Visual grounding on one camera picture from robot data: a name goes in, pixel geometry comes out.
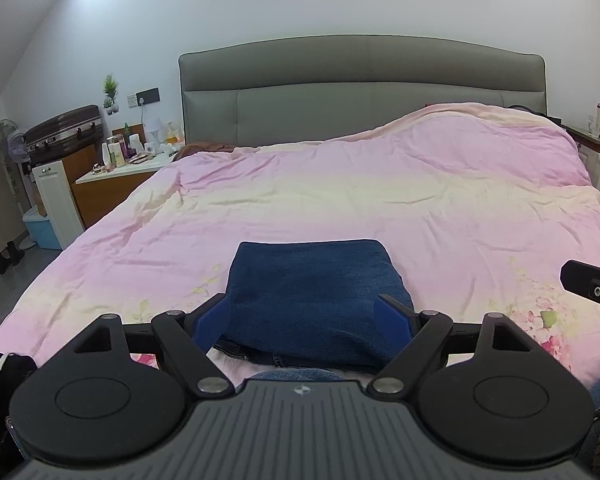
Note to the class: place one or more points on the clear glass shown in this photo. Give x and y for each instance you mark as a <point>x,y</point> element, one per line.
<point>591,126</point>

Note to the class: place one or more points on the wooden dresser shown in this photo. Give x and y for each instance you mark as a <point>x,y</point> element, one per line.
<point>82,165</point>

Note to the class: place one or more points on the white-topped wooden nightstand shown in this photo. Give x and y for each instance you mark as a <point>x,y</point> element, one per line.
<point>110,195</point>

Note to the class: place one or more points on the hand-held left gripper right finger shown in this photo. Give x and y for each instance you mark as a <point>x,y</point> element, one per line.
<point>395,322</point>

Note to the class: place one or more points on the standing electric fan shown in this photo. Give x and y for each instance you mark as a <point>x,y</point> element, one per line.
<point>11,147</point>

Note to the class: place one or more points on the blue denim pants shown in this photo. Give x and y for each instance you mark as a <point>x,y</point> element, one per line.
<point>310,290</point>

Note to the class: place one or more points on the light blue storage bin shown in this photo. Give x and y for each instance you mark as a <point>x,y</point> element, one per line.
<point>42,230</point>

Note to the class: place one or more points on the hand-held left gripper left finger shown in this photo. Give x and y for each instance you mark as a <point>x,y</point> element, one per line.
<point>210,325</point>

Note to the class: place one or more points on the black cloth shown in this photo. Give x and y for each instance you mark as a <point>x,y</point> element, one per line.
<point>0,400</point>

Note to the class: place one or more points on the grey padded headboard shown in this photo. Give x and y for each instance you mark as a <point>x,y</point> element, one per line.
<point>360,85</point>

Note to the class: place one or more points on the white table lamp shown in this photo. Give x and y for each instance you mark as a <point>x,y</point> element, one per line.
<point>154,130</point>

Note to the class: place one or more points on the person's left leg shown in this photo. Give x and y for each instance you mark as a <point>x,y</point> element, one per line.
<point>300,375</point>

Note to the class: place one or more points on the small potted green plant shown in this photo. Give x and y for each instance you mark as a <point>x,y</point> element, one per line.
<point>110,91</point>

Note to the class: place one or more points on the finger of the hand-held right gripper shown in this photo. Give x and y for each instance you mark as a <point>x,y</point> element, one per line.
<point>585,277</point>

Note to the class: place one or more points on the white narrow cabinet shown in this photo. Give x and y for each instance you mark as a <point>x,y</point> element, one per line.
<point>57,205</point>

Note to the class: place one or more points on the pair of black boots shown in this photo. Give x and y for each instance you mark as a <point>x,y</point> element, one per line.
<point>7,257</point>

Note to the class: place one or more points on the black wall socket panel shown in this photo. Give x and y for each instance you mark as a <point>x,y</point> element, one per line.
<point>148,97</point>

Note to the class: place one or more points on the dark brown suitcase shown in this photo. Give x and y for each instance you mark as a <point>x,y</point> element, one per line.
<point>62,132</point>

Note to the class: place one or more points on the white wall switch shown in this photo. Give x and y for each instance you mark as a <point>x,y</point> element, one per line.
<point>132,101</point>

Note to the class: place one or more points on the cluster of cosmetic bottles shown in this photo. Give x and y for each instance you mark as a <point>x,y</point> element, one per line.
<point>122,152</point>

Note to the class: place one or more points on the pink floral blanket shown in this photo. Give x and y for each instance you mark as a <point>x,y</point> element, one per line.
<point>330,200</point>

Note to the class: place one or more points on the brown pillow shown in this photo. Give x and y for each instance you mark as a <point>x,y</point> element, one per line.
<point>207,149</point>

